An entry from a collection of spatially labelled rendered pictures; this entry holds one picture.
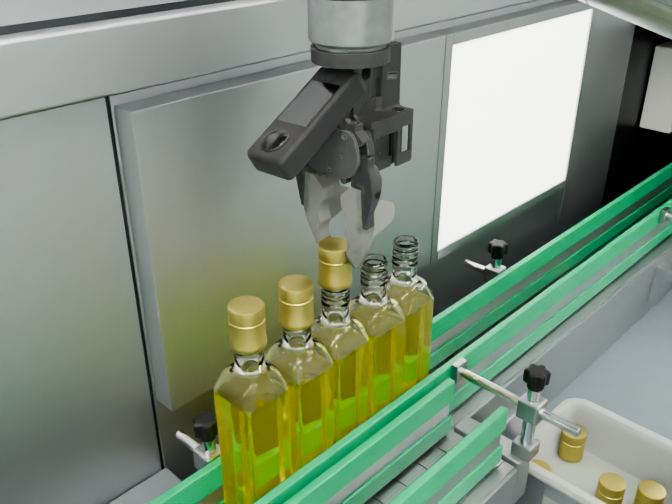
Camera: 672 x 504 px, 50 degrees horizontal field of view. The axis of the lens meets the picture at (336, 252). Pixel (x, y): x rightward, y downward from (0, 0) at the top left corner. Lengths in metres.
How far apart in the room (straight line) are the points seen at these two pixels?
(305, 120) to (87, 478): 0.46
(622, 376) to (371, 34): 0.86
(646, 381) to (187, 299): 0.83
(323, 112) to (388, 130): 0.08
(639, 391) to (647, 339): 0.16
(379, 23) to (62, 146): 0.30
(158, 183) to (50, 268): 0.13
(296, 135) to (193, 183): 0.16
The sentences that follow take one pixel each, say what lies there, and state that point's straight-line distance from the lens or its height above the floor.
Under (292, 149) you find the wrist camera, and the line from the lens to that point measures 0.60.
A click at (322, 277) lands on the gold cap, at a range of 0.72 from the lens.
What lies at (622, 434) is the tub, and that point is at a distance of 1.10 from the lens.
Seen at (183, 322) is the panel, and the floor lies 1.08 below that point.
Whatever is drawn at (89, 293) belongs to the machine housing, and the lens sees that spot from 0.74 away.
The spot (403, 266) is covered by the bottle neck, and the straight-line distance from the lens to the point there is 0.81.
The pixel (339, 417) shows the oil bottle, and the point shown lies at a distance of 0.79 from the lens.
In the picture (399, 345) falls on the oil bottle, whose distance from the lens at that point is 0.82.
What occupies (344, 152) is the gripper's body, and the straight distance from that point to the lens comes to 0.66.
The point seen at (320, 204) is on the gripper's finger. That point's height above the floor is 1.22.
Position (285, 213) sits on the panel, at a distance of 0.83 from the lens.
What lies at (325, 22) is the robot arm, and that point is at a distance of 0.63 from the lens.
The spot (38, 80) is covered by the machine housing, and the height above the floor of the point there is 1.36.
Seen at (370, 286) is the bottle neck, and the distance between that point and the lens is 0.77.
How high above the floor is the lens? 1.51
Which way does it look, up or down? 28 degrees down
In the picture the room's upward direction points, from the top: straight up
